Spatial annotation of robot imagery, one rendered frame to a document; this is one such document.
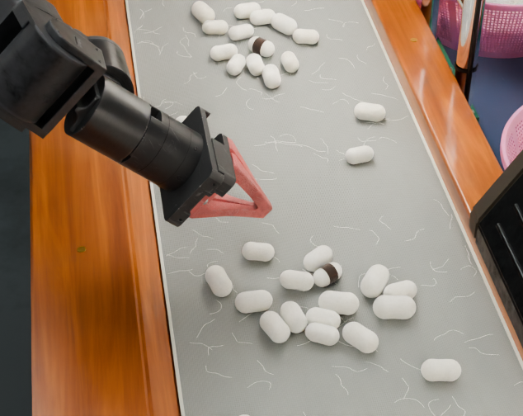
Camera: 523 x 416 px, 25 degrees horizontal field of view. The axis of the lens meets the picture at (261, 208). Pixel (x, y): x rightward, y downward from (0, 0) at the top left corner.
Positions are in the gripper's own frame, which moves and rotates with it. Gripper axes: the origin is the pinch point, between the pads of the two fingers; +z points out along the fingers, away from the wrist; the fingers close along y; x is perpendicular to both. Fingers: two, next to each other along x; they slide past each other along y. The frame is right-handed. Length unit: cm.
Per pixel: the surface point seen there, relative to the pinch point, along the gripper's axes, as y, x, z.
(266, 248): 1.4, 4.1, 4.5
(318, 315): -8.3, 2.1, 7.0
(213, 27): 42.7, 4.1, 4.7
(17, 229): 100, 82, 29
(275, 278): -1.1, 5.1, 6.0
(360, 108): 22.5, -5.2, 14.9
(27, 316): 75, 81, 31
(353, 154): 14.7, -3.3, 13.2
